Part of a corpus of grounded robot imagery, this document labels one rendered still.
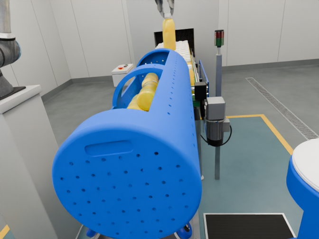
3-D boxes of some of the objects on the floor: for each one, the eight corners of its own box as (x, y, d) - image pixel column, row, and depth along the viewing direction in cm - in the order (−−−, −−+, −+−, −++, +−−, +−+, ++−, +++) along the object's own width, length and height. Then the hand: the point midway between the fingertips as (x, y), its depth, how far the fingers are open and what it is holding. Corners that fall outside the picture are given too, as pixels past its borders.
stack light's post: (215, 179, 198) (216, 55, 151) (214, 176, 202) (215, 54, 155) (219, 179, 198) (222, 54, 151) (219, 176, 201) (221, 53, 154)
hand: (167, 13), depth 112 cm, fingers closed on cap, 4 cm apart
